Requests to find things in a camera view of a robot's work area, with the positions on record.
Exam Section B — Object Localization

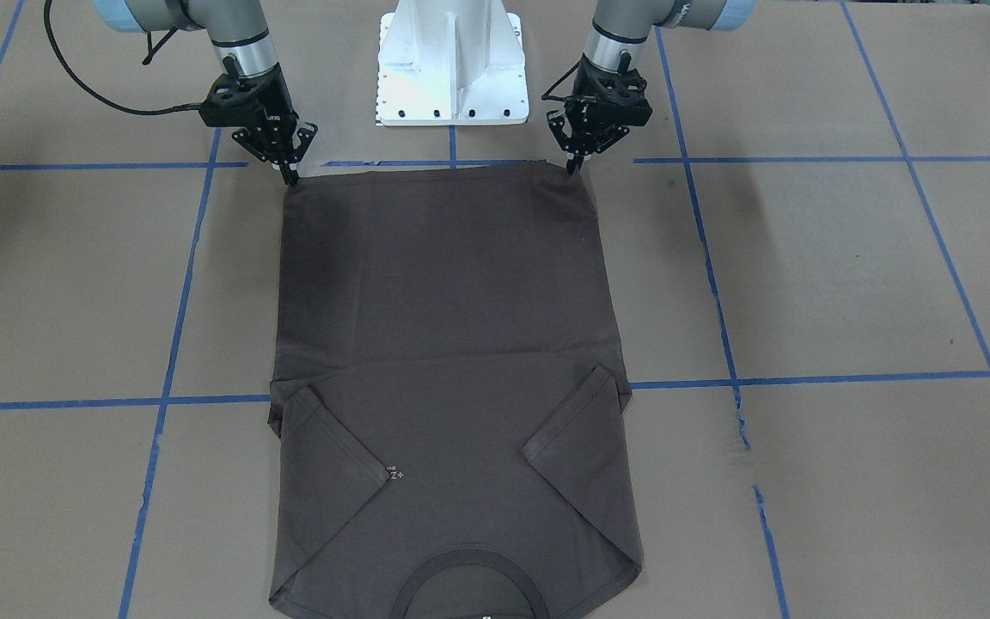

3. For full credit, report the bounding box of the dark brown t-shirt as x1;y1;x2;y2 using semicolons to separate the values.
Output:
270;163;644;618

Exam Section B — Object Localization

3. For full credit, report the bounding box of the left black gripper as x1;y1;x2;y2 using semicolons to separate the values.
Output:
547;55;652;176

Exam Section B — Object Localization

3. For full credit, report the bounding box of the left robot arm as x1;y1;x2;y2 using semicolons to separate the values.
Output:
542;1;755;174

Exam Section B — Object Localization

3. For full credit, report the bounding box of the white central pillar mount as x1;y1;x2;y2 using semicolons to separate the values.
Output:
375;1;529;126

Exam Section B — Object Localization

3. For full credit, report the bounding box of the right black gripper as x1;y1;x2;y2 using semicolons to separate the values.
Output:
201;70;318;187

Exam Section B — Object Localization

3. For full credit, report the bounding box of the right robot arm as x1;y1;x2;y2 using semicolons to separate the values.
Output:
94;1;318;187

